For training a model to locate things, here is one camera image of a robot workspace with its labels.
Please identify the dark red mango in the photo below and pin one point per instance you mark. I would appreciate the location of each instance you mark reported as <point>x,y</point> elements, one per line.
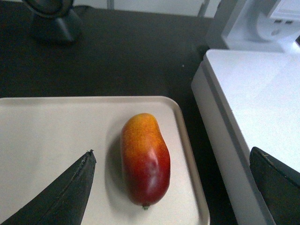
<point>145,160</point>

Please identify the black barcode scanner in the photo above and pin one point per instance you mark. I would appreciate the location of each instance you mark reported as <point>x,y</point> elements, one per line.
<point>54,21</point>

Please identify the white receipt printer kiosk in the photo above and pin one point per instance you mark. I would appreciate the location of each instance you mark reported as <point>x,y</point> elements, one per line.
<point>263,25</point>

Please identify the white checkout scale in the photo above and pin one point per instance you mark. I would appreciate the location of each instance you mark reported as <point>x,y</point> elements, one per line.
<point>249,99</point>

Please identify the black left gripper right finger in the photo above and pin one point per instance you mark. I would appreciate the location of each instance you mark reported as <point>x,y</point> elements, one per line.
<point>279,186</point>

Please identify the beige plastic tray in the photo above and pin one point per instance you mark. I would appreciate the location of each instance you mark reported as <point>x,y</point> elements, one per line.
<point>41,137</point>

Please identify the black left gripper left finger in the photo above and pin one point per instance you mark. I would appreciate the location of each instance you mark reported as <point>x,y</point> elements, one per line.
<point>64,201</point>

